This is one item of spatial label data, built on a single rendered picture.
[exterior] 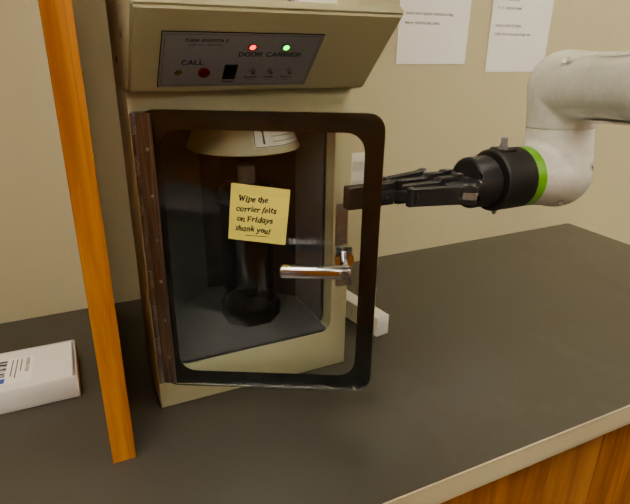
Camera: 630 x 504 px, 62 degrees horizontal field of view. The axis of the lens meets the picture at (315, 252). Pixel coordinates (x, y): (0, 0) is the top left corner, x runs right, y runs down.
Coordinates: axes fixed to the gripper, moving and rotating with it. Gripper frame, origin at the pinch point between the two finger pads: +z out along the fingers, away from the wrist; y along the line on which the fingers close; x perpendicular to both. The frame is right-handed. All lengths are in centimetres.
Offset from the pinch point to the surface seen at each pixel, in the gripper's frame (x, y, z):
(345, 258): 7.4, 2.7, 4.7
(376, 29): -20.4, -1.7, -0.9
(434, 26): -23, -54, -50
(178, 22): -20.6, -1.6, 23.3
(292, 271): 7.7, 3.1, 12.5
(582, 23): -25, -55, -101
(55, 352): 30, -29, 42
